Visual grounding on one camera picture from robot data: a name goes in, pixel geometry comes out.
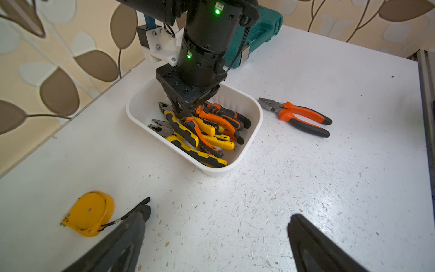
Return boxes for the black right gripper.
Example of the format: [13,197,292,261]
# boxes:
[156,64,227,108]

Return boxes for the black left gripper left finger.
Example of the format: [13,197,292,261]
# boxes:
[64,205,151,272]

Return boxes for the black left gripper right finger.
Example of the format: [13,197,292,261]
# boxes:
[287,214,367,272]

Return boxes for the orange combination pliers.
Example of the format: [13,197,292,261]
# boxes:
[257,97,333,138]

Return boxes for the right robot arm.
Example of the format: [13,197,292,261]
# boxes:
[121,1,260,113]

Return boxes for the white plastic storage box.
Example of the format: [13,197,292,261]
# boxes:
[126,79,263,176]

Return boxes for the orange pliers in box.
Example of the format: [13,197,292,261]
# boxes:
[194,103,251,145]

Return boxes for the yellow tape measure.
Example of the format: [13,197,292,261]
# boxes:
[60,190,115,237]

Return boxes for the green tool case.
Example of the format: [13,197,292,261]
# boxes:
[224,6,283,69]

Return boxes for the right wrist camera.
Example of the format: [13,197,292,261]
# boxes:
[137,16,184,67]

